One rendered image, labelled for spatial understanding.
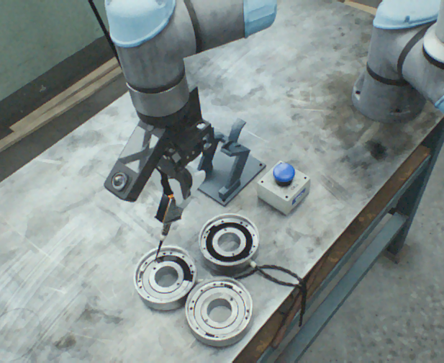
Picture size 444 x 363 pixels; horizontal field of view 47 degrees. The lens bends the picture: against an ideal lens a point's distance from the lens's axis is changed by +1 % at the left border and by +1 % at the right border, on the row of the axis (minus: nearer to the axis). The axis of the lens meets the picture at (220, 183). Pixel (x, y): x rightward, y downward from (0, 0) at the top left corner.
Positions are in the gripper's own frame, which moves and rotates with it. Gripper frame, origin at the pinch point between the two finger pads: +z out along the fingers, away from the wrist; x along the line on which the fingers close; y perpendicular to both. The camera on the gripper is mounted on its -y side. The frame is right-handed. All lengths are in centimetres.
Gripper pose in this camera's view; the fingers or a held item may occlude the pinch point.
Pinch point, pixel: (173, 201)
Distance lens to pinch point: 80.6
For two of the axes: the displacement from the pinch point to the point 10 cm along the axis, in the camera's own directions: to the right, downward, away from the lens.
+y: 6.6, -6.2, 4.3
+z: 0.8, 6.2, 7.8
